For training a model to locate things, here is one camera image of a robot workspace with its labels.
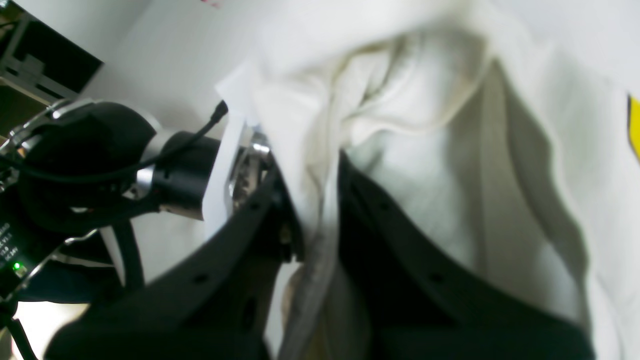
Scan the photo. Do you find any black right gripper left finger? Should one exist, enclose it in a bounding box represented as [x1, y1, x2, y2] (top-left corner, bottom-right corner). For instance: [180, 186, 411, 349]
[45, 166, 297, 360]

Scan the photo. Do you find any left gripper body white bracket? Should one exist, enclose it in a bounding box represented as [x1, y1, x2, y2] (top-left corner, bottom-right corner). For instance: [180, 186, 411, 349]
[135, 121, 273, 239]

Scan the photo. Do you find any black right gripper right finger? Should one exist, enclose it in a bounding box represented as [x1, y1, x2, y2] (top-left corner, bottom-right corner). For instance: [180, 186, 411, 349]
[338, 153, 595, 360]

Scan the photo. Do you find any white graphic T-shirt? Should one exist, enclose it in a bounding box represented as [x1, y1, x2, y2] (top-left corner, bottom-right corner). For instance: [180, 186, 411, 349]
[218, 0, 640, 360]

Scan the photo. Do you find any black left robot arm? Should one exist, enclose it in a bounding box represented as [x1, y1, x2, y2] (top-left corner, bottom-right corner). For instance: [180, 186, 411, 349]
[1, 101, 282, 360]

